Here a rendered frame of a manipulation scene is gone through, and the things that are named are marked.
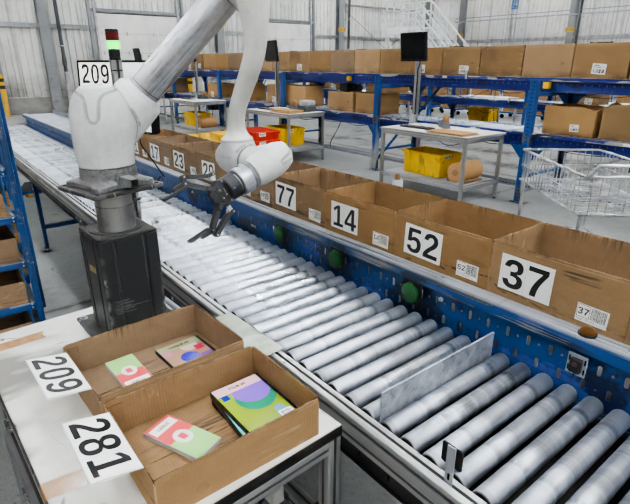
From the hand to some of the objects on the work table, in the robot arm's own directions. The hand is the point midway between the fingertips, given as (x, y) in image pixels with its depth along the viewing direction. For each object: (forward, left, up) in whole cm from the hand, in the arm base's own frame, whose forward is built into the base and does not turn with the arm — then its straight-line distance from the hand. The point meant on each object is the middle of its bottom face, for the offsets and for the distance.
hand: (180, 219), depth 139 cm
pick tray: (-18, -8, -38) cm, 43 cm away
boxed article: (-24, -3, -37) cm, 44 cm away
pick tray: (-24, -38, -38) cm, 59 cm away
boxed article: (-30, -34, -38) cm, 59 cm away
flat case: (-8, -10, -38) cm, 40 cm away
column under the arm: (-6, +24, -38) cm, 45 cm away
